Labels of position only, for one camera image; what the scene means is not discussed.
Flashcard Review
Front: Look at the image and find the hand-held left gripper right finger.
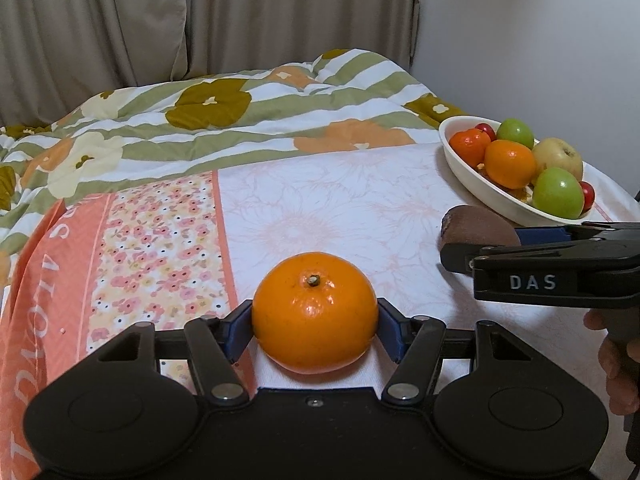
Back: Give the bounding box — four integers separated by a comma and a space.
376, 298, 533, 407

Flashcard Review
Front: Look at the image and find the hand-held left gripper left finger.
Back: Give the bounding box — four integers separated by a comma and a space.
95, 300, 253, 407

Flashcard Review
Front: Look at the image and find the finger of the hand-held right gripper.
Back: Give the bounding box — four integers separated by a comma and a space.
440, 237, 640, 306
515, 221, 640, 246

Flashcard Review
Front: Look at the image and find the large green apple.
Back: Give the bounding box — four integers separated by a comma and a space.
531, 167, 585, 220

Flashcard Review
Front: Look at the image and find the brown kiwi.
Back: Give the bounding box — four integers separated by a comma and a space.
439, 206, 522, 252

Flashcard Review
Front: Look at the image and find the large orange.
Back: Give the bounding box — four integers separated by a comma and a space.
251, 252, 379, 375
483, 139, 537, 190

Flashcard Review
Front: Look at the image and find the yellow apple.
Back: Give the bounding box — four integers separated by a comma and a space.
530, 137, 584, 183

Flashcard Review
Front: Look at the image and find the white oval bowl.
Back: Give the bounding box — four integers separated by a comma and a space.
438, 116, 608, 227

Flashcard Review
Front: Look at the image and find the small red-orange tangerine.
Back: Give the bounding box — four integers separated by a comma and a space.
448, 128, 492, 169

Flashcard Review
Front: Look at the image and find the person's right hand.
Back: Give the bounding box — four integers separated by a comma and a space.
584, 309, 640, 415

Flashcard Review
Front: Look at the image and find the small green fruit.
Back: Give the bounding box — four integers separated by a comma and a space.
496, 118, 535, 150

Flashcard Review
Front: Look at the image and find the peach floral bedsheet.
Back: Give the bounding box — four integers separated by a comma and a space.
0, 142, 640, 480

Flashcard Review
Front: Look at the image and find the floral striped quilt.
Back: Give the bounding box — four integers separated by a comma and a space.
0, 49, 469, 261

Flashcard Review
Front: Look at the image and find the beige curtain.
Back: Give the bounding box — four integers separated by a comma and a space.
184, 0, 422, 81
0, 0, 190, 128

